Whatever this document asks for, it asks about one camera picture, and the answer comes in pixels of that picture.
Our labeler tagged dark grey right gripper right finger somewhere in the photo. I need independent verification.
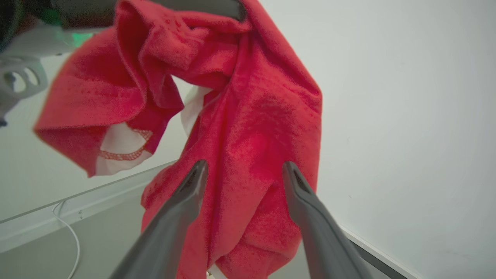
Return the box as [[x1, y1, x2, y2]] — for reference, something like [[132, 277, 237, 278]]
[[282, 161, 373, 279]]

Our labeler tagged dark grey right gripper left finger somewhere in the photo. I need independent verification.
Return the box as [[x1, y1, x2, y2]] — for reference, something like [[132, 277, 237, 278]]
[[110, 159, 209, 279]]

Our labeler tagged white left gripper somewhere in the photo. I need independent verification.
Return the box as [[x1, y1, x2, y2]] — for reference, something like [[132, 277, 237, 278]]
[[0, 15, 94, 126]]

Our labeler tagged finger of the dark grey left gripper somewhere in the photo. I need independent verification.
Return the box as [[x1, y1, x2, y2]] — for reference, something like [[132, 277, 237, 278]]
[[50, 0, 248, 29]]

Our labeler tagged red terry garment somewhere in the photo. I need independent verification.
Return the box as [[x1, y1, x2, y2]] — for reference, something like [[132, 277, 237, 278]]
[[33, 0, 323, 279]]

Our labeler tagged dark grey baseboard strip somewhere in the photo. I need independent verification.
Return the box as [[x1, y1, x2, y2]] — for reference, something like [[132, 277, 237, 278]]
[[340, 225, 424, 279]]

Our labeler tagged white grey baseboard strip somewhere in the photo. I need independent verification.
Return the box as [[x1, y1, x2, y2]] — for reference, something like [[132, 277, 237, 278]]
[[0, 160, 183, 253]]

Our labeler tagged thin white cable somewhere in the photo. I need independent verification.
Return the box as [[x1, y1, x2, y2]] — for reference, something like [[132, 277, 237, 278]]
[[52, 200, 81, 279]]

